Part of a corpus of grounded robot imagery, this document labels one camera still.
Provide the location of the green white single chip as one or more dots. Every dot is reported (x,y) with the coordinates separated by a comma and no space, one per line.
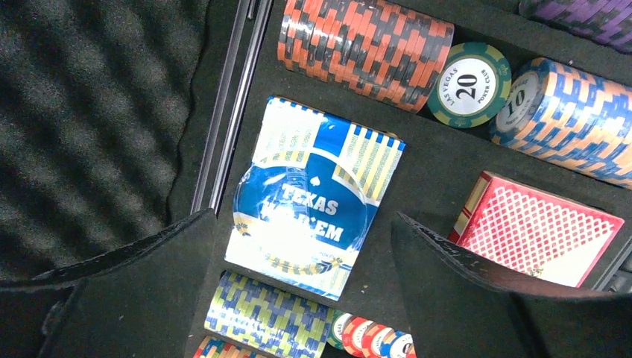
(473,87)

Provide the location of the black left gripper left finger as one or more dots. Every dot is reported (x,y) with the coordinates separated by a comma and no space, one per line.
(136,301)

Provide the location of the red white loose chips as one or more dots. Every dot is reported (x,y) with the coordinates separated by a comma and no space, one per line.
(361,337)

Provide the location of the black poker chip case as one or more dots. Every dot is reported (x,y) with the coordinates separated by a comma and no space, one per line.
(105,107)

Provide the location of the red card deck box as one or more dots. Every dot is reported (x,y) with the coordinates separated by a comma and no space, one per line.
(532,231)

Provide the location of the purple chip stack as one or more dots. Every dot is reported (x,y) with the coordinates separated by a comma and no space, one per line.
(606,22)

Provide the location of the grey chip stack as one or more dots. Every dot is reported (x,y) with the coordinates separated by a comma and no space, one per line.
(570,118)

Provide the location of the red yellow blue chip stack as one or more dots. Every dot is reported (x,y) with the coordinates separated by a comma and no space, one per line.
(217,348)

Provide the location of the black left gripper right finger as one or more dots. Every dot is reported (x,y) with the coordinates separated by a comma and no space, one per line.
(460,304)

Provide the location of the blue white card deck box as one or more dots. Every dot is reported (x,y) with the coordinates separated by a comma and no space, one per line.
(303,209)

